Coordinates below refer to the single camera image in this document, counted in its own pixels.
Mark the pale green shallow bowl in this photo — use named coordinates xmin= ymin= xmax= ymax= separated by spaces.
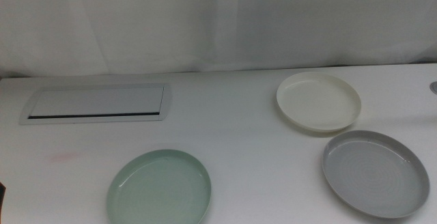
xmin=106 ymin=149 xmax=212 ymax=224

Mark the silver table cable hatch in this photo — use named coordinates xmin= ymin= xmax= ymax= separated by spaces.
xmin=18 ymin=83 xmax=173 ymax=126

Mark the cream white shallow bowl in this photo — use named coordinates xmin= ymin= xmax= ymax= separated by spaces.
xmin=276 ymin=71 xmax=362 ymax=133

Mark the white fabric backdrop curtain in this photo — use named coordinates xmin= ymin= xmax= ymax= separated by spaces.
xmin=0 ymin=0 xmax=437 ymax=79

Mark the grey shallow bowl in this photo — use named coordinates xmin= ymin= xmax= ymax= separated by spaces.
xmin=322 ymin=130 xmax=431 ymax=219

